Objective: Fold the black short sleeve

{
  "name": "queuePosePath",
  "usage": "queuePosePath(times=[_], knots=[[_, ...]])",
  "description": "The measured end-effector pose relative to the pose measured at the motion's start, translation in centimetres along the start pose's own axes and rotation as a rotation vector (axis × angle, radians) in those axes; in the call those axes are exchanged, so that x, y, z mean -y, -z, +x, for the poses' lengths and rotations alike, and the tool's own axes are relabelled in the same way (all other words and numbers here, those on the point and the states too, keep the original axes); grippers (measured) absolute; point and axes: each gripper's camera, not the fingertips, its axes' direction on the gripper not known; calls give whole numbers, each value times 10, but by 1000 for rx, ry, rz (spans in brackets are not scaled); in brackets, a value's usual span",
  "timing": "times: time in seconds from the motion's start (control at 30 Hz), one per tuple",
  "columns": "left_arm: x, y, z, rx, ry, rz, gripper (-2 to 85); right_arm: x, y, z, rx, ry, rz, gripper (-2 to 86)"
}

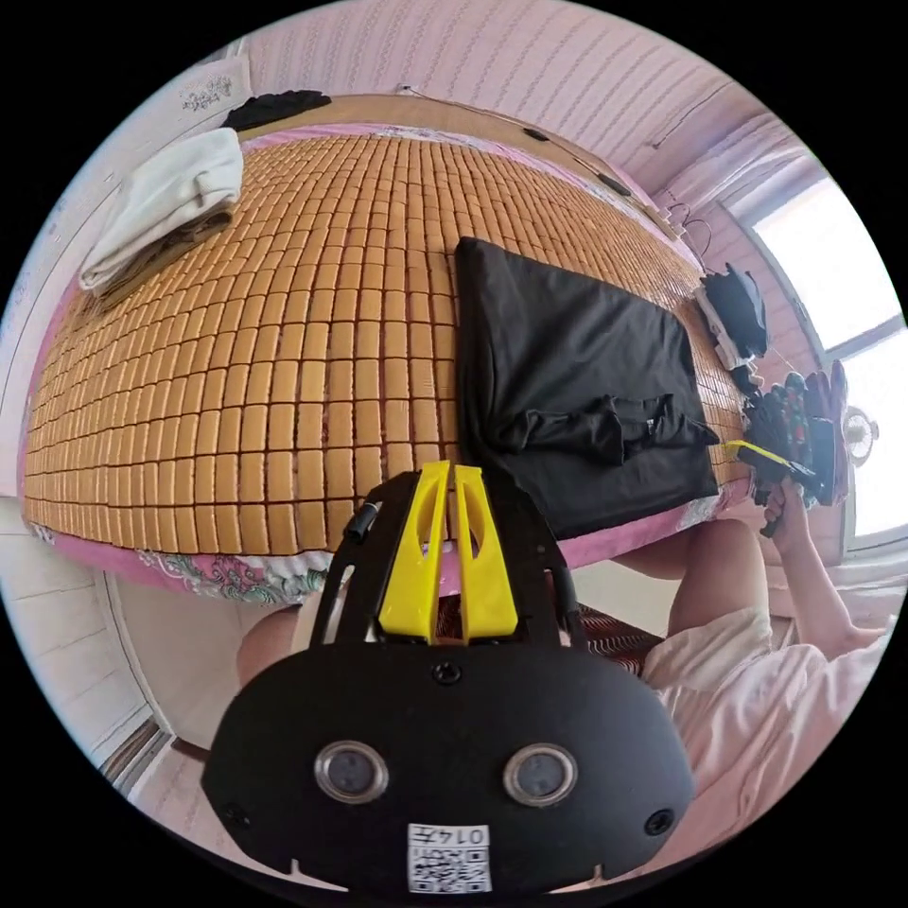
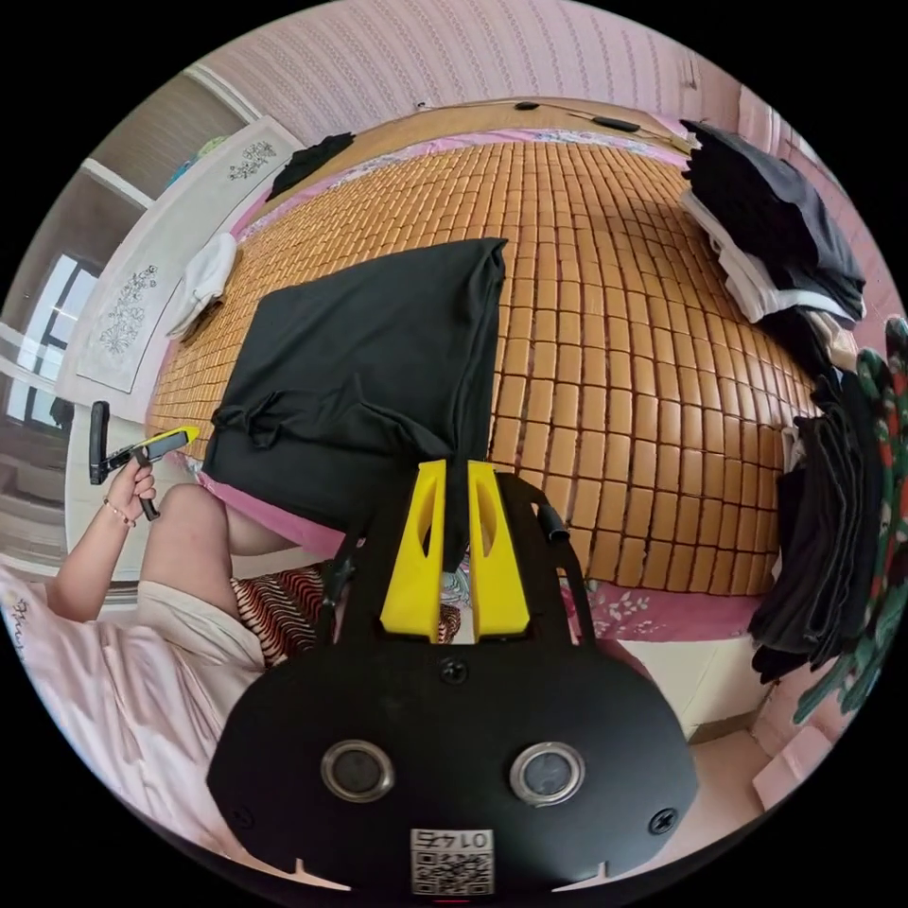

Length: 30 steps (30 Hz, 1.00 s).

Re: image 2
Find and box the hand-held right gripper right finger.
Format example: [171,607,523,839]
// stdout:
[466,459,532,640]

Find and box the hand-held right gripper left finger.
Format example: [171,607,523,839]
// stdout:
[379,459,448,644]

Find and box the black short sleeve shirt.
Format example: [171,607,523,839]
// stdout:
[201,237,509,577]

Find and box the person's left forearm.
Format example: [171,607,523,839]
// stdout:
[44,498,137,625]

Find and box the person's left hand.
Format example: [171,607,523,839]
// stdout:
[104,462,158,524]

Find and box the white cupboard with floral doors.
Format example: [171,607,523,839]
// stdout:
[55,63,307,400]

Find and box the white garment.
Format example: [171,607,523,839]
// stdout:
[166,232,239,339]

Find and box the window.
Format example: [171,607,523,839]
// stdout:
[0,249,102,435]

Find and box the person's body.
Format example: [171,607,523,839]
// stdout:
[0,483,469,878]

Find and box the bed with woven mat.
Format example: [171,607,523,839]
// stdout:
[145,104,829,739]

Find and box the black crumpled garment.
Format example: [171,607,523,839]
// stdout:
[266,131,356,202]

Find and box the pile of black clothes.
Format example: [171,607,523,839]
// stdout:
[748,311,888,686]

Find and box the green patterned garment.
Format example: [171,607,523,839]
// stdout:
[793,317,908,726]

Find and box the pile of folded clothes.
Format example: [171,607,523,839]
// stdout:
[679,118,868,324]

